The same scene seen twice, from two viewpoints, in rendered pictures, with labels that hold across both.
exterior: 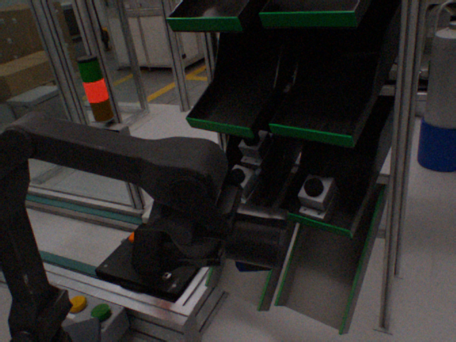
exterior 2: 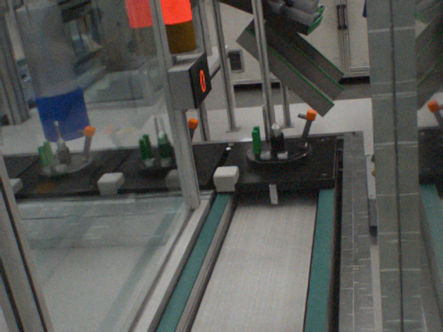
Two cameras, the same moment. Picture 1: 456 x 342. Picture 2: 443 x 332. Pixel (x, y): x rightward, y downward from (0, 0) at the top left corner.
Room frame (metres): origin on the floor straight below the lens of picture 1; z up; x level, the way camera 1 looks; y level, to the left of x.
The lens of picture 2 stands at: (1.28, 1.32, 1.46)
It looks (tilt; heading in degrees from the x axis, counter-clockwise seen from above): 22 degrees down; 253
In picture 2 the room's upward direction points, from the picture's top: 9 degrees counter-clockwise
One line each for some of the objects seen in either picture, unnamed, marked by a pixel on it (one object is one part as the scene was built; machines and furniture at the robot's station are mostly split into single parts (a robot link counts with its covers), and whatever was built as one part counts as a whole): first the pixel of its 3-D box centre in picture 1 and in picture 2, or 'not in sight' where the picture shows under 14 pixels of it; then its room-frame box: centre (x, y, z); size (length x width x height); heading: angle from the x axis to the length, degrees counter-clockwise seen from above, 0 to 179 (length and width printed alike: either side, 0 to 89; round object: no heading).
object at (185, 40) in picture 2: (101, 108); (180, 35); (1.02, 0.29, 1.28); 0.05 x 0.05 x 0.05
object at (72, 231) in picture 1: (87, 238); (251, 256); (0.99, 0.44, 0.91); 0.84 x 0.28 x 0.10; 59
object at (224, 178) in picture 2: (153, 218); (226, 179); (0.95, 0.23, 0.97); 0.05 x 0.05 x 0.04; 59
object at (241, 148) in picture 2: (163, 251); (279, 162); (0.82, 0.19, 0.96); 0.24 x 0.24 x 0.02; 59
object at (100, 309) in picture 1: (101, 313); not in sight; (0.64, 0.31, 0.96); 0.04 x 0.04 x 0.02
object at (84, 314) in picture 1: (81, 314); (384, 187); (0.68, 0.37, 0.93); 0.21 x 0.07 x 0.06; 59
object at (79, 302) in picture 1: (77, 305); not in sight; (0.68, 0.37, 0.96); 0.04 x 0.04 x 0.02
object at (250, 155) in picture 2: not in sight; (278, 153); (0.82, 0.19, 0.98); 0.14 x 0.14 x 0.02
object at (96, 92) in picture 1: (96, 89); (175, 6); (1.02, 0.29, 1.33); 0.05 x 0.05 x 0.05
